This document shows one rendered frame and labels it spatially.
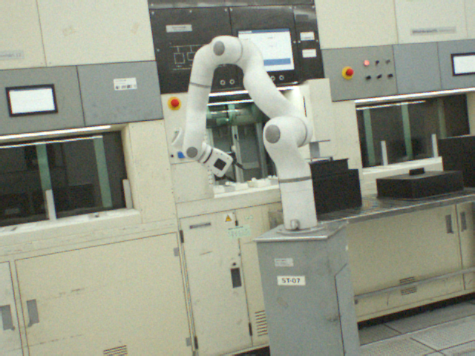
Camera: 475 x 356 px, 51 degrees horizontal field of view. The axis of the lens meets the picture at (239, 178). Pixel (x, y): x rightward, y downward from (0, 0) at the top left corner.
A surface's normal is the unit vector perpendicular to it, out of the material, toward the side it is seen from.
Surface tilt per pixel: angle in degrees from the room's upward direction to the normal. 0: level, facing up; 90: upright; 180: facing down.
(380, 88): 90
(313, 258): 90
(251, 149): 90
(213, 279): 90
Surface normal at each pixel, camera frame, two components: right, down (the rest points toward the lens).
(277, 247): -0.44, 0.11
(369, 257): 0.31, 0.01
